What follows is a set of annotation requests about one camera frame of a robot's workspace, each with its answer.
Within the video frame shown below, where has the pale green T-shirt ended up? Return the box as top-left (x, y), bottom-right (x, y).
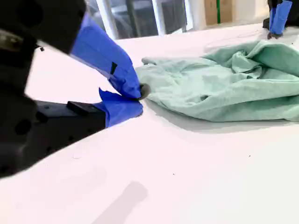
top-left (135, 39), bottom-right (299, 123)

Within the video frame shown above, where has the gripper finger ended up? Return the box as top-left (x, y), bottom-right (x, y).
top-left (276, 0), bottom-right (293, 39)
top-left (35, 87), bottom-right (144, 155)
top-left (0, 0), bottom-right (151, 100)
top-left (267, 5), bottom-right (278, 39)

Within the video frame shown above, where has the brown cardboard panel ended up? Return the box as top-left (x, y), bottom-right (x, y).
top-left (205, 0), bottom-right (233, 25)

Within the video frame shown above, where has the white window frame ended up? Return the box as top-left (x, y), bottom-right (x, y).
top-left (85, 0), bottom-right (206, 40)

